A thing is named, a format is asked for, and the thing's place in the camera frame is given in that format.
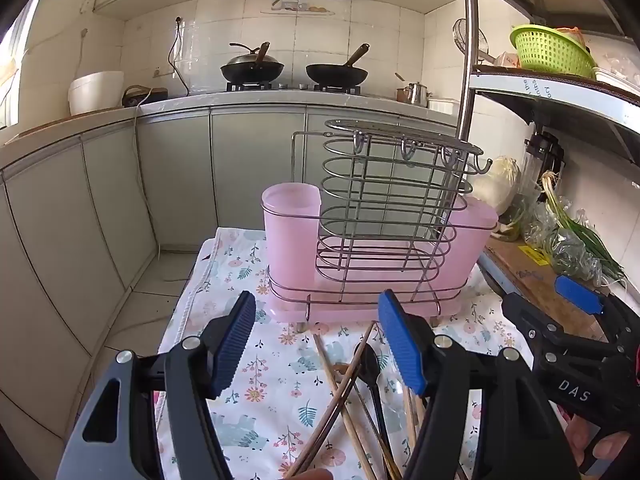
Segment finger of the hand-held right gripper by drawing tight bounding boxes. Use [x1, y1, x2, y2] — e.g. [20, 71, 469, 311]
[501, 291, 608, 361]
[554, 274, 640, 346]

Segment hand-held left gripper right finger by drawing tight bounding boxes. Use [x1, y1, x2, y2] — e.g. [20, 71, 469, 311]
[377, 289, 583, 480]

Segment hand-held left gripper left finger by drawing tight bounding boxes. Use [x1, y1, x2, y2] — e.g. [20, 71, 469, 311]
[55, 290, 258, 480]

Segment thin gold utensil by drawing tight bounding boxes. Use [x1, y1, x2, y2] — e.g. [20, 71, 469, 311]
[334, 363, 401, 480]

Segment bundle of wooden chopsticks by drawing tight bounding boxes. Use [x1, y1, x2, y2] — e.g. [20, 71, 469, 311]
[282, 322, 431, 480]

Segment pink plastic utensil cup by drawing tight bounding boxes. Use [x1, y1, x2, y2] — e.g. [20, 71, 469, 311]
[440, 196, 500, 301]
[261, 182, 322, 311]

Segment metal wire utensil rack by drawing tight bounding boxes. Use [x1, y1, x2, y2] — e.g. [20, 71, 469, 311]
[261, 119, 500, 333]

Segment person's right hand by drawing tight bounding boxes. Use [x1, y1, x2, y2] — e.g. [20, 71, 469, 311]
[565, 412, 631, 470]

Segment black plastic spoon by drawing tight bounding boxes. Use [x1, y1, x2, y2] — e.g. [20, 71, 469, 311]
[354, 342, 401, 476]

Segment brown cardboard sheet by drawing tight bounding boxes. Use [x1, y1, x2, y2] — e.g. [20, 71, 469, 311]
[482, 235, 608, 342]

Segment green onions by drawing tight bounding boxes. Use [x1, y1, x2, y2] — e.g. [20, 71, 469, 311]
[540, 172, 627, 282]

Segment pink plastic drip tray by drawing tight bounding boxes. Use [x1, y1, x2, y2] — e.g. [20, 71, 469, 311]
[267, 240, 476, 322]

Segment floral printed cloth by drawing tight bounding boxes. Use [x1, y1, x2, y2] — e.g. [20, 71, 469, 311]
[155, 227, 506, 480]

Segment napa cabbage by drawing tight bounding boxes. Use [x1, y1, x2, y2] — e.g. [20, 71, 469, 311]
[470, 156, 522, 217]

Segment grey lower kitchen cabinets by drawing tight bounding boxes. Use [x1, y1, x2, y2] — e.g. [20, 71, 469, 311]
[0, 95, 461, 411]

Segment white plastic tray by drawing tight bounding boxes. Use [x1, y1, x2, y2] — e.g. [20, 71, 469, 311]
[592, 52, 640, 90]

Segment green plastic basket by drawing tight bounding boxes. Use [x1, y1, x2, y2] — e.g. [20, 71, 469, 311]
[510, 25, 597, 79]

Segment metal kettle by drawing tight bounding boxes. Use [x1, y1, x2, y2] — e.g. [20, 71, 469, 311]
[404, 81, 433, 107]

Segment cardboard box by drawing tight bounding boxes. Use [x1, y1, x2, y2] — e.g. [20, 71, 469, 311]
[457, 0, 640, 351]

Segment gas stove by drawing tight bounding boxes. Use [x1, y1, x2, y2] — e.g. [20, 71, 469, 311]
[225, 80, 362, 95]

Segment metal mesh strainer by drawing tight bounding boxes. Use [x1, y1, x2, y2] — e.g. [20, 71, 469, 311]
[452, 18, 496, 63]

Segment black wok with lid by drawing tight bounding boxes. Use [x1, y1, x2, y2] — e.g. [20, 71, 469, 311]
[220, 42, 286, 83]

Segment white bucket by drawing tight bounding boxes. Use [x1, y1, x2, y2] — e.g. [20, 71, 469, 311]
[67, 71, 125, 116]

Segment white power cable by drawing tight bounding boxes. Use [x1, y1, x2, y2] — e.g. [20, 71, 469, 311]
[131, 89, 163, 258]

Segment black power cable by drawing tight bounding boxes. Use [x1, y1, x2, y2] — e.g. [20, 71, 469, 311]
[167, 16, 191, 97]

